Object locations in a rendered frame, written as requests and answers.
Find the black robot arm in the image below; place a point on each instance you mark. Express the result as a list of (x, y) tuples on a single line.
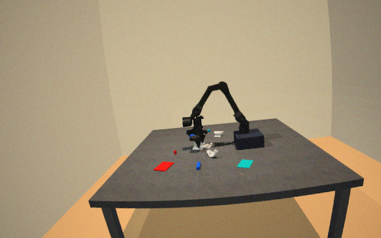
[(239, 116)]

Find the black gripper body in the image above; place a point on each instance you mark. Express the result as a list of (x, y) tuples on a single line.
[(198, 132)]

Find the red flat rectangular plate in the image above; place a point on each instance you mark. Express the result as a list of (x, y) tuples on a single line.
[(164, 166)]

